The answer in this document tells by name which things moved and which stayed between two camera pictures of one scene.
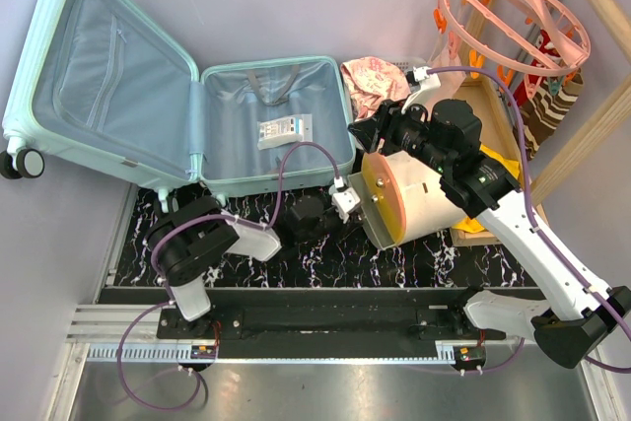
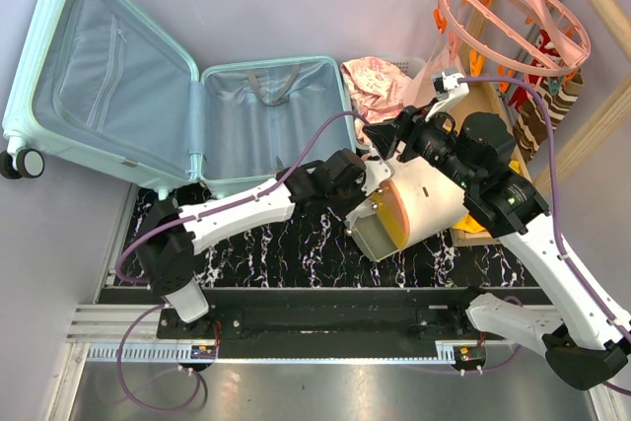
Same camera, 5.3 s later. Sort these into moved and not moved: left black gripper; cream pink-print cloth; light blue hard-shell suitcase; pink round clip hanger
Moved: left black gripper
Not moved: pink round clip hanger; light blue hard-shell suitcase; cream pink-print cloth
